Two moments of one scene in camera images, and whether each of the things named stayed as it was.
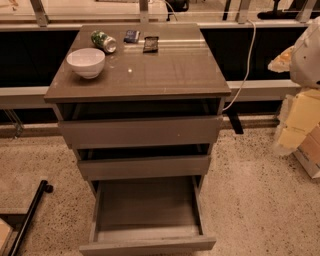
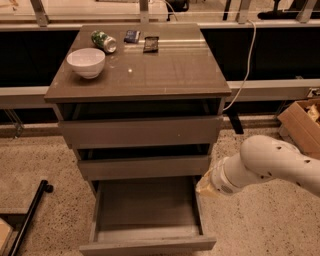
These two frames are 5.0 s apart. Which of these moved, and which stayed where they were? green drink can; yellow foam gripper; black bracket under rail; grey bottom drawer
Moved: yellow foam gripper
Stayed: black bracket under rail; grey bottom drawer; green drink can
